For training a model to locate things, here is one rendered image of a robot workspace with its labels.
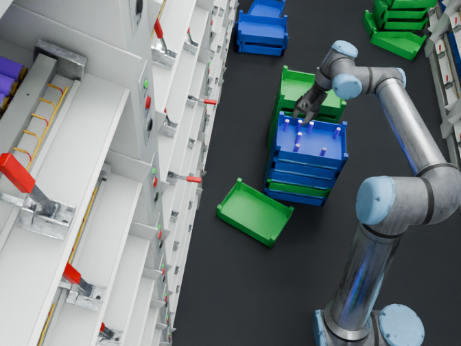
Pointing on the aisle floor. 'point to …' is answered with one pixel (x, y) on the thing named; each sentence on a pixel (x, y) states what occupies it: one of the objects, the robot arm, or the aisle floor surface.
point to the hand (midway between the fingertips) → (298, 121)
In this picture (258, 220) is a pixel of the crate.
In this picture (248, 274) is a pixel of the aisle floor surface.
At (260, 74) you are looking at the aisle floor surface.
